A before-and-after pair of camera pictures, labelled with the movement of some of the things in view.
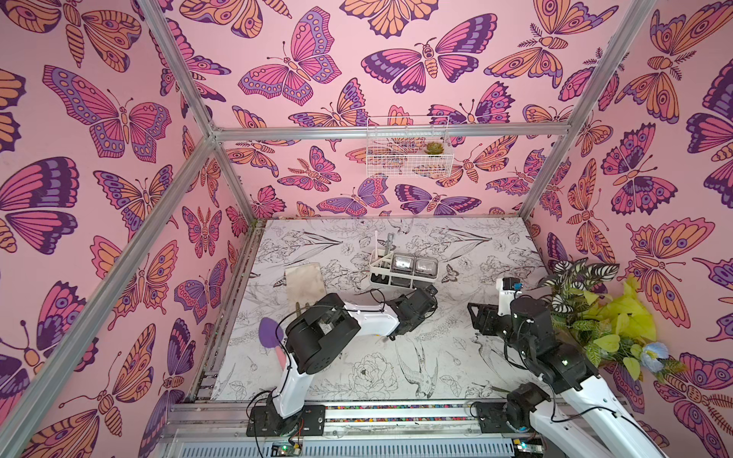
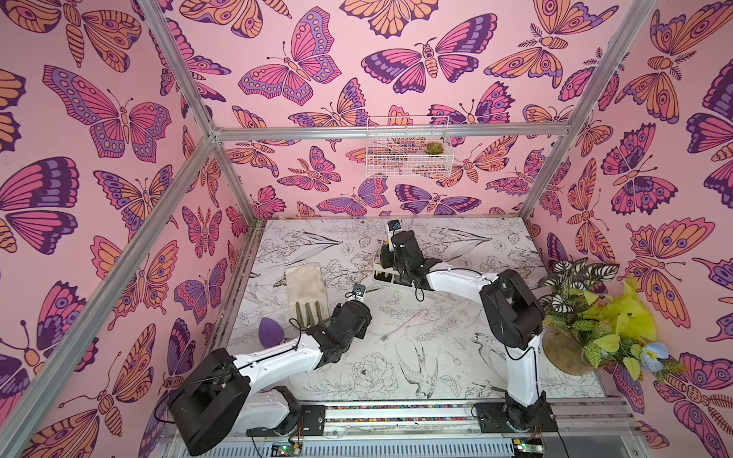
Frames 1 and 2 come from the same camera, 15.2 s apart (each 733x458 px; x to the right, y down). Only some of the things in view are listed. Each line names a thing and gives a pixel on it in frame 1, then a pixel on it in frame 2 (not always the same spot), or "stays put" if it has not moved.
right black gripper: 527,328 -> 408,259
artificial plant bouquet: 607,319 stays put
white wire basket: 409,147 stays put
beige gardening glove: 303,284 stays put
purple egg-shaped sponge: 267,332 stays put
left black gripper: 403,301 -> 362,332
